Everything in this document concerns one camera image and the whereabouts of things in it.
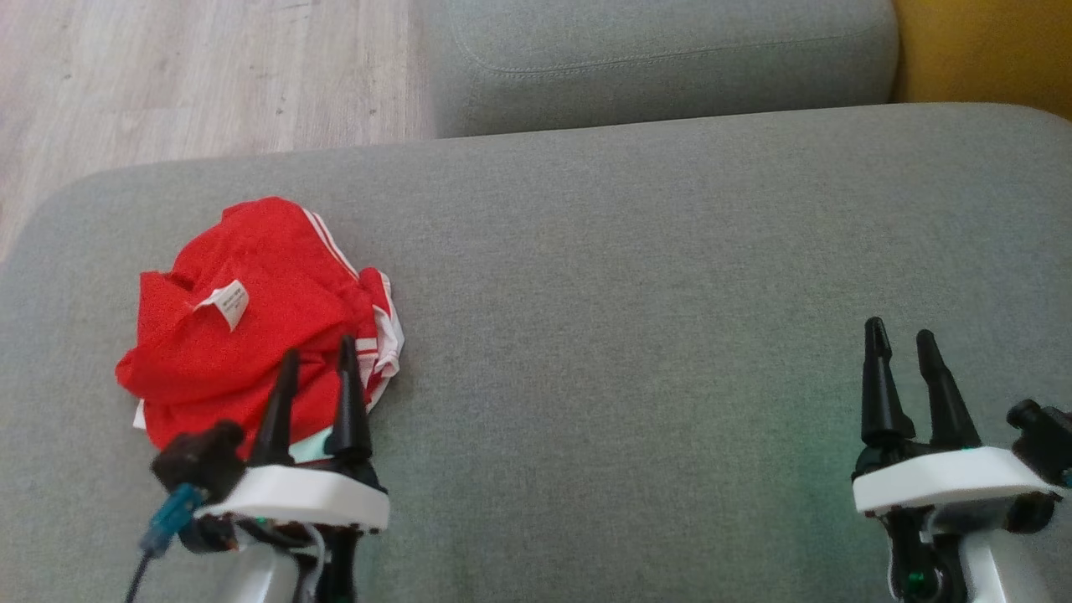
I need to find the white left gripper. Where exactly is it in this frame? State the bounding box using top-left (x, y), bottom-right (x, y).
top-left (196, 334), bottom-right (391, 533)

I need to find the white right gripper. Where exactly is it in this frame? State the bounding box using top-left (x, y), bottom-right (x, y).
top-left (851, 317), bottom-right (1066, 517)

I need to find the red white basketball jersey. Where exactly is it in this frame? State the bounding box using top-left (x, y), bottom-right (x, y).
top-left (116, 251), bottom-right (406, 464)

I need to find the large grey sofa seat cushion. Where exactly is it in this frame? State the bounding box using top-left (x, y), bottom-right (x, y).
top-left (0, 102), bottom-right (1072, 603)

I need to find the mustard yellow cushion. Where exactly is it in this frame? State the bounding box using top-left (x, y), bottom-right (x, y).
top-left (891, 0), bottom-right (1072, 120)

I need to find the grey sofa back cushion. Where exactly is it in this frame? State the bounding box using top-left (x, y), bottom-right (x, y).
top-left (429, 0), bottom-right (900, 140)

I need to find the blue left camera connector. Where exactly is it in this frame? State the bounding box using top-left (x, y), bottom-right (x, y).
top-left (137, 483), bottom-right (207, 559)

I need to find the black left camera cable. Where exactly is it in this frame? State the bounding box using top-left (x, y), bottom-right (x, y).
top-left (124, 549), bottom-right (158, 603)

